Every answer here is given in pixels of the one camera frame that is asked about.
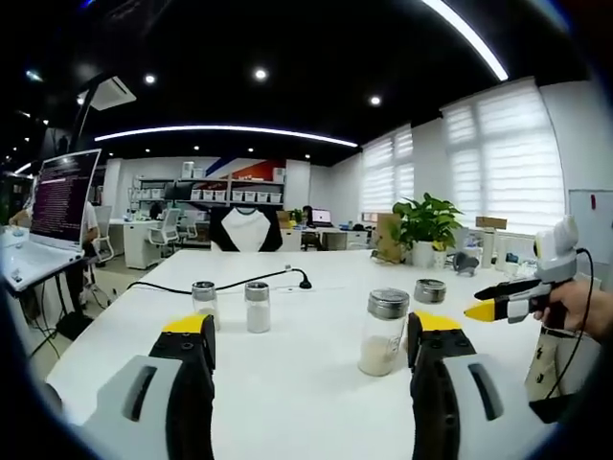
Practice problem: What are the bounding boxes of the person's right hand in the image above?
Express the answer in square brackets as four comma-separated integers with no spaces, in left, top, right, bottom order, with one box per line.
[534,278,613,342]

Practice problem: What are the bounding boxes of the small seasoning bottle white powder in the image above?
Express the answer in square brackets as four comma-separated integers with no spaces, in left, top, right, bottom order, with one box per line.
[244,281,271,334]

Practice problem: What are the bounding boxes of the tall seasoning bottle cream powder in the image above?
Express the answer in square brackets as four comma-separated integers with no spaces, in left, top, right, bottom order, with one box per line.
[357,287,412,378]

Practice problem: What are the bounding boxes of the black ceiling pole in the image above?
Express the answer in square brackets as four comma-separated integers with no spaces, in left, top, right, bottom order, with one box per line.
[71,71,116,154]

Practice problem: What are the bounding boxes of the green potted plant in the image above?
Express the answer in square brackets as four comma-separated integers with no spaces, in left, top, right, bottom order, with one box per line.
[392,193,465,253]

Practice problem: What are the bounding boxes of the black laptop stand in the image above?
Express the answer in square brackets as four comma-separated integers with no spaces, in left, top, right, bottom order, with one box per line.
[18,253,100,342]

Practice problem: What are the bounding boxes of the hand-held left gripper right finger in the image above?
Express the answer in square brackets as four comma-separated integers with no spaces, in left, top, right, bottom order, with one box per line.
[406,310,559,460]

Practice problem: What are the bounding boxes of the beige pouch black marks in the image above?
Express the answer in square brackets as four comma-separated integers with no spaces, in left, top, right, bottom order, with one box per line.
[524,325,567,400]

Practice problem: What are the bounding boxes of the short curved ceiling light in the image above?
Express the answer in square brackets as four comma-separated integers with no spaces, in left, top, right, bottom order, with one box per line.
[94,125,359,149]

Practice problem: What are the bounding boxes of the open silver laptop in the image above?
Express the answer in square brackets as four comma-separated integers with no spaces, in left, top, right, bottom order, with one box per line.
[0,148,102,293]

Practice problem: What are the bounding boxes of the black power cable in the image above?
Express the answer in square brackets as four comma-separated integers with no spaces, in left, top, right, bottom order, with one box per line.
[126,268,313,294]

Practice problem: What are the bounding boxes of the tall seasoning bottle brown powder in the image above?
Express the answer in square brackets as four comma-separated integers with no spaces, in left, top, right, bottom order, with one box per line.
[413,279,447,317]

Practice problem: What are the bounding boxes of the long curved ceiling light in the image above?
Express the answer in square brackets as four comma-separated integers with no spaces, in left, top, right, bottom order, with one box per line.
[420,0,510,81]

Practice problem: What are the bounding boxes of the shelf with white storage bins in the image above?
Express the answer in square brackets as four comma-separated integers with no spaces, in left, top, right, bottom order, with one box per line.
[133,161,288,207]

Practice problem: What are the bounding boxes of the grey plush toy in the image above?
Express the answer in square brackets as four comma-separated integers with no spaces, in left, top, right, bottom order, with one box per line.
[452,251,480,278]

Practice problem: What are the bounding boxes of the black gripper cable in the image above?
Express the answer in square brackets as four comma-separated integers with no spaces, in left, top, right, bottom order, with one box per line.
[545,247,602,399]

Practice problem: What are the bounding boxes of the ceiling air conditioner unit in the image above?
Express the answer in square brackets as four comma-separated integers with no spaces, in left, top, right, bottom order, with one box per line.
[76,76,138,112]

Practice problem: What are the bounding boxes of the small seasoning bottle pale powder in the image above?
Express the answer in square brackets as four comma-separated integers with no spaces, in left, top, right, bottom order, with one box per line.
[191,281,221,332]

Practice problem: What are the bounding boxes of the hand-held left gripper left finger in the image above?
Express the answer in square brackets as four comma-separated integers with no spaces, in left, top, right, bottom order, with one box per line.
[80,310,217,460]

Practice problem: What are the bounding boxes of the white window blinds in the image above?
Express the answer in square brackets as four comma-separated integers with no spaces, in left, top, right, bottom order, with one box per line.
[361,79,566,236]

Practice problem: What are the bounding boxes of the brown paper bag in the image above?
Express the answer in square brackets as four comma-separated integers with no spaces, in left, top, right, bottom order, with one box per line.
[375,213,403,264]

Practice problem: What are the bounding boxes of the white plant pot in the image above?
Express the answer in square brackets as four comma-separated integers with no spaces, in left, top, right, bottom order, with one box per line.
[411,241,436,268]

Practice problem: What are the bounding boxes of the white mesh office chair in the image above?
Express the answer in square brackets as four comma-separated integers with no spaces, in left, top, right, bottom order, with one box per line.
[148,208,181,258]

